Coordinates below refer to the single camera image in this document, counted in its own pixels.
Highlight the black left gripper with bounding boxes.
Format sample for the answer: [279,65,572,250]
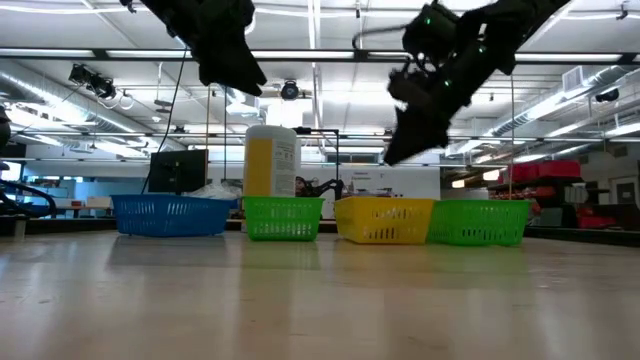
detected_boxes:
[140,0,269,98]

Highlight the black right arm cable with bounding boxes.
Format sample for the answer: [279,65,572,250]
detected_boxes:
[352,23,416,52]

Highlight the green plastic basket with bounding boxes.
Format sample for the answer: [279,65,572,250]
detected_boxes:
[426,198,532,247]
[242,195,326,243]

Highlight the white yellow disinfecting wipes canister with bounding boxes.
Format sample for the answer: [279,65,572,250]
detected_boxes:
[243,124,302,199]

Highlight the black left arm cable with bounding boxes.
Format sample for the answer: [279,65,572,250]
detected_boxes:
[141,47,189,195]

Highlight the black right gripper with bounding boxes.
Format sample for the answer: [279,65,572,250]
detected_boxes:
[382,47,499,167]

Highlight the blue plastic basket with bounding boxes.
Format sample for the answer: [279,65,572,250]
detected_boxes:
[110,193,239,238]

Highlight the red storage bins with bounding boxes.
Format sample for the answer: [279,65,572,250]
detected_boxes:
[508,159,584,184]

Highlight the yellow plastic basket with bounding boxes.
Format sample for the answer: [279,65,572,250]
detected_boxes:
[333,195,437,246]

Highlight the black stand frame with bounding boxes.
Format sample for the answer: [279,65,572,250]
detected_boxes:
[293,126,342,197]

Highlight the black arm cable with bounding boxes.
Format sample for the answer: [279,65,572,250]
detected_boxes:
[141,47,189,195]
[352,23,416,52]

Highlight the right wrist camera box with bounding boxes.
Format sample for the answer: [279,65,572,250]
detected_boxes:
[401,2,462,64]

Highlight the clear plastic bag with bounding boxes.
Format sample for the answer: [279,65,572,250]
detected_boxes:
[183,182,242,201]

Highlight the black ceiling camera cluster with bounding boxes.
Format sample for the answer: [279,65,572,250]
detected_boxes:
[67,63,118,101]

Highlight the black monitor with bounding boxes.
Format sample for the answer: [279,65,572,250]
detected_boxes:
[147,148,210,196]

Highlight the shelf with orange bins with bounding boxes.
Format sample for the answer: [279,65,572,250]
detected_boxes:
[487,182,619,231]

